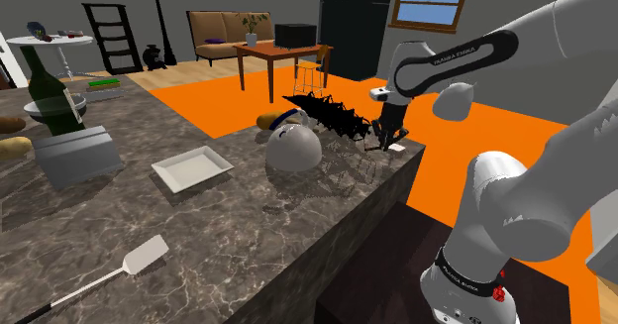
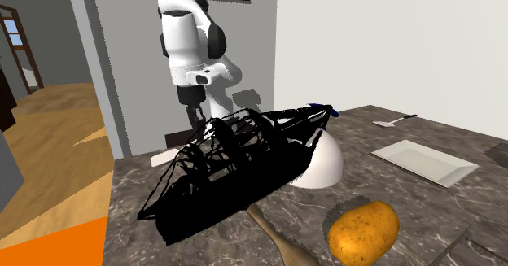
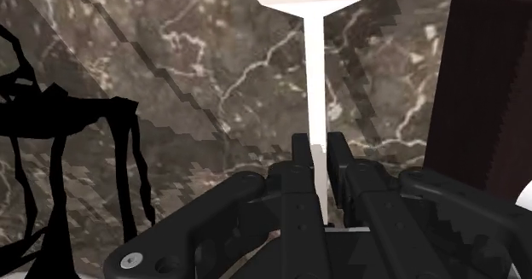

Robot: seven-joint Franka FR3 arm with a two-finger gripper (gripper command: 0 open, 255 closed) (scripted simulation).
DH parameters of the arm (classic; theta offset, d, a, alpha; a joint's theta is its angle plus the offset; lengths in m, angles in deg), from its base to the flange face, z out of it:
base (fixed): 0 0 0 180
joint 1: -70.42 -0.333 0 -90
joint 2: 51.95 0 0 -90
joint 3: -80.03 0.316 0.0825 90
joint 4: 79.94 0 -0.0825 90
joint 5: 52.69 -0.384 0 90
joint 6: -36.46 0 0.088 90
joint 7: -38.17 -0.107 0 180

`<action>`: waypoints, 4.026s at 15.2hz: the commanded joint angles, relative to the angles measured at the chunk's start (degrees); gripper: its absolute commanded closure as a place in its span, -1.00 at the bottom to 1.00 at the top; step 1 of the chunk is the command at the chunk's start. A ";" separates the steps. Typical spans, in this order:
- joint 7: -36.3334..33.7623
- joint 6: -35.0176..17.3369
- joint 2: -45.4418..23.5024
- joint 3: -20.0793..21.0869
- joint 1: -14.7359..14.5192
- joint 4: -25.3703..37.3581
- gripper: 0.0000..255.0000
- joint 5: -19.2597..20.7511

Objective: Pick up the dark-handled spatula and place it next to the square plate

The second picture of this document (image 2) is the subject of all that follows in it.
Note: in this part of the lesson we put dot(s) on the dark cabinet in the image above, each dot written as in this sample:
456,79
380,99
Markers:
5,102

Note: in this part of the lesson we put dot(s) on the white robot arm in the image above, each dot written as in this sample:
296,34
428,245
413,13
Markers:
183,39

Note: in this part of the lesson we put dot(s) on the yellow-brown potato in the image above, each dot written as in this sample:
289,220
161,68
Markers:
363,233

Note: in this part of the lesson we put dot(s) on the white bowl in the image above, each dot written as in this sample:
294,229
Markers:
325,166

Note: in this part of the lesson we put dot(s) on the grey thin utensil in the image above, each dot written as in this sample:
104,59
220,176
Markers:
450,246

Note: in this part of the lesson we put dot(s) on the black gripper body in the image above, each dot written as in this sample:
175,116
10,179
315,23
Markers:
190,95

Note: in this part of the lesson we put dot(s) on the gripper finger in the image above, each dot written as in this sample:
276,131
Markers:
201,114
191,115

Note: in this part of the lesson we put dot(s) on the blue object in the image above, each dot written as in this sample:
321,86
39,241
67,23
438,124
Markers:
323,107

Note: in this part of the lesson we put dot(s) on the brown framed door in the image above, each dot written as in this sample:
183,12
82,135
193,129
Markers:
24,59

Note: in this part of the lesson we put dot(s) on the white rectangular plate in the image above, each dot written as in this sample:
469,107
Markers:
426,163

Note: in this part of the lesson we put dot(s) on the white flat object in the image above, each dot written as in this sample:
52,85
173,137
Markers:
164,157

